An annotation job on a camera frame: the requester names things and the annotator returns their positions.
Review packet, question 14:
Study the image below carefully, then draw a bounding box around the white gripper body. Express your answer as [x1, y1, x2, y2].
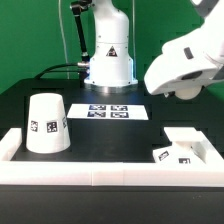
[143, 26, 224, 97]

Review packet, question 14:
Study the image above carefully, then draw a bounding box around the white lamp base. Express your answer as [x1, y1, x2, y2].
[152, 126, 209, 164]

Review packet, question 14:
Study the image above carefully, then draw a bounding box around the white lamp bulb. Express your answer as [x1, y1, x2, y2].
[175, 87, 201, 100]

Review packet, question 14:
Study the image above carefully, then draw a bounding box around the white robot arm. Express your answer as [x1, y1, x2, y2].
[85, 0, 224, 100]

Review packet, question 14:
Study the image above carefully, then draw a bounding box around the white lamp shade cone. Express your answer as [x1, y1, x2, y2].
[26, 93, 70, 154]

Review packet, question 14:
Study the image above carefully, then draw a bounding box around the white marker sheet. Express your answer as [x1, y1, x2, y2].
[67, 104, 148, 120]

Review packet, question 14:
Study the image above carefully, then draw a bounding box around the black articulated camera stand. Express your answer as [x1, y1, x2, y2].
[70, 0, 92, 62]

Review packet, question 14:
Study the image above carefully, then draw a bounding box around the white hanging cable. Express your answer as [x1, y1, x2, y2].
[58, 0, 71, 80]

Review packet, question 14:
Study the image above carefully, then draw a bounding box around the black cable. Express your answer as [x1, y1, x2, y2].
[34, 61, 90, 80]

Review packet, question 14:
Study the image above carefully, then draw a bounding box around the white U-shaped frame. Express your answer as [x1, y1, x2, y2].
[0, 128, 224, 187]

